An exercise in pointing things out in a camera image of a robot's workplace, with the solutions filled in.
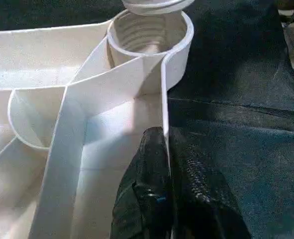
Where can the white plastic table leg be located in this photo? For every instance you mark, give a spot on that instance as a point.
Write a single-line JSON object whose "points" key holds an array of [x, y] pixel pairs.
{"points": [[154, 5]]}

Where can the black work mat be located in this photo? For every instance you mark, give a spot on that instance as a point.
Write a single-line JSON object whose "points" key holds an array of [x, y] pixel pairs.
{"points": [[246, 124]]}

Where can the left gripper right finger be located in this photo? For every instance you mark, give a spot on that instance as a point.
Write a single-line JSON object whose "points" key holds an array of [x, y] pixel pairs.
{"points": [[202, 199]]}

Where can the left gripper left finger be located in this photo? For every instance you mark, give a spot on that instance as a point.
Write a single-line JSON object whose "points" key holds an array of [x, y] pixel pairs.
{"points": [[144, 199]]}

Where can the white plastic table top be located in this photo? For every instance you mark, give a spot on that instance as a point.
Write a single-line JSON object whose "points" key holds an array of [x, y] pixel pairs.
{"points": [[47, 109]]}

